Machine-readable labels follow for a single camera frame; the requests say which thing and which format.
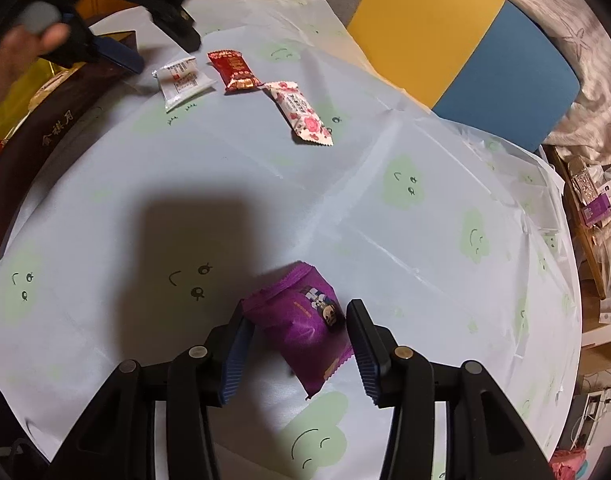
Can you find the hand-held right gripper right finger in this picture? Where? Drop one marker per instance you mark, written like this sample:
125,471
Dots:
366,360

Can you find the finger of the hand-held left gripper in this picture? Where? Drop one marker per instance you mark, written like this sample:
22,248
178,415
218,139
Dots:
118,55
178,25

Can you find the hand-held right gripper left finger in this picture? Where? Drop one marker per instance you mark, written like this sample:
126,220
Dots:
235,360

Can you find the purple snack packet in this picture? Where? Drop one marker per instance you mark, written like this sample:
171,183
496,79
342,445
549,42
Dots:
300,330

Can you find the clear cracker packet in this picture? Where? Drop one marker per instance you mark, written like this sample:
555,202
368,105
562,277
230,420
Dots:
50,90

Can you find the dark red gold-lined box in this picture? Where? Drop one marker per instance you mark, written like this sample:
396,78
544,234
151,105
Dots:
45,135

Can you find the person's left hand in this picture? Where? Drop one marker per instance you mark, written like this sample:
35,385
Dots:
10,65

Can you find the white snack packet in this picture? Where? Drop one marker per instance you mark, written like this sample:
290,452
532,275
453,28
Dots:
183,82

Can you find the red snack packet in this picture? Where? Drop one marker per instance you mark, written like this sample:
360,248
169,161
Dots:
234,70

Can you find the pink flowered snack packet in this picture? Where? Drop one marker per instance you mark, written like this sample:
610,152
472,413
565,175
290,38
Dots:
300,112

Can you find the white cloud-print tablecloth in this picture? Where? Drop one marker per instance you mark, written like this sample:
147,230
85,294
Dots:
335,200

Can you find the pink cloth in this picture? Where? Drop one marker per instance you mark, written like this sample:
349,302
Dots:
568,465

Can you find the cardboard box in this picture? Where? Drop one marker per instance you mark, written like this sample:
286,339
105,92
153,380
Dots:
603,352

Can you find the yellow cushion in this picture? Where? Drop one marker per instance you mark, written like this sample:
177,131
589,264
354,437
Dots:
420,25

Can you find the wooden side table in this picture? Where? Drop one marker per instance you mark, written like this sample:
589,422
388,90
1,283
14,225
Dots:
593,265

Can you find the small purple box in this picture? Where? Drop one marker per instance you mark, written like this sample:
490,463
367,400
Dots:
599,206

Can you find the small silver box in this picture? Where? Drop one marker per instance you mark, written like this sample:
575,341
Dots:
580,180

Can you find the blue cushion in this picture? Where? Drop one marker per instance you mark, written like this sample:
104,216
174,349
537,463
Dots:
505,80

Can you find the beige starfish-print cloth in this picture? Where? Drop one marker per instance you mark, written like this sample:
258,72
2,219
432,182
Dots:
575,20

